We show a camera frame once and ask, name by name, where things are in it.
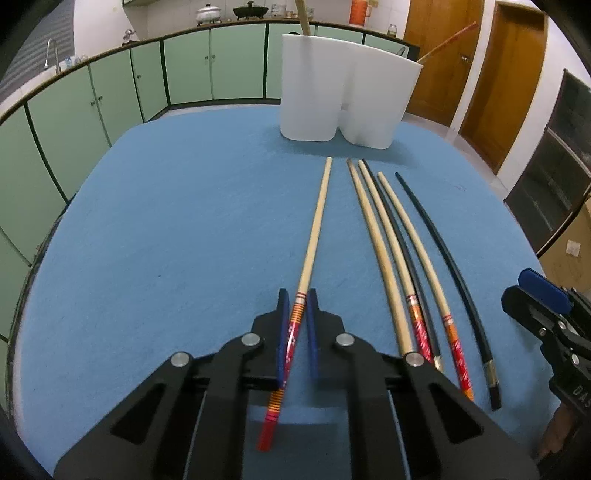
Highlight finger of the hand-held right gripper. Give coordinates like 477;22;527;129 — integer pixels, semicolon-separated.
518;268;591;319
501;286;561;344

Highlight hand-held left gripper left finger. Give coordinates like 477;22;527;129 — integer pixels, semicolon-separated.
53;288;291;480

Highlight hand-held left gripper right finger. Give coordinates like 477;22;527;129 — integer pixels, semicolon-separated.
307;288;541;480

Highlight black chopstick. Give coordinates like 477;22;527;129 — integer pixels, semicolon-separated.
394;172;502;411
362;158;445;374

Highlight red-ended wooden chopstick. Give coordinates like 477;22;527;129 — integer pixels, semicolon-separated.
358;160;439;367
417;21;478;63
257;157;333;452
377;172;475;402

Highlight plain wooden chopstick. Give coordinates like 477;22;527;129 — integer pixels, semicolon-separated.
346;158;416;358
295;0;311;37

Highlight white two-compartment utensil holder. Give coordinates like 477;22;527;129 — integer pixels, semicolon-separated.
280;34;424;150

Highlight person's right hand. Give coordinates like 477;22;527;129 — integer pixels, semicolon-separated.
537;401;578;462

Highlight cardboard box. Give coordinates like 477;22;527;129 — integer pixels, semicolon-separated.
538;196;591;296

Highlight black glass-front cabinet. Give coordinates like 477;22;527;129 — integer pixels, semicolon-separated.
503;68;591;259

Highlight blue mat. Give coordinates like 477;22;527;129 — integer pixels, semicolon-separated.
11;104;561;480

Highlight plain wooden door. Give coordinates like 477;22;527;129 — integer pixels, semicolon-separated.
459;0;550;176

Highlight green base cabinets with counter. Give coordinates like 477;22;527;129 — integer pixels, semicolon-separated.
0;21;421;342

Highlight black wok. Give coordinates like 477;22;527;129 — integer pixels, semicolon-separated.
232;1;269;21

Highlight orange thermos flask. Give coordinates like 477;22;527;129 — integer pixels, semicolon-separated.
349;0;372;26

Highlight chrome faucet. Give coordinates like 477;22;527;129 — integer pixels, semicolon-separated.
45;38;63;73

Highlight grey window blind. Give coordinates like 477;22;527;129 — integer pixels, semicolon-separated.
0;0;88;104

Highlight wooden door with handle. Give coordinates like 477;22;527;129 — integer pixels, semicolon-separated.
404;0;485;127

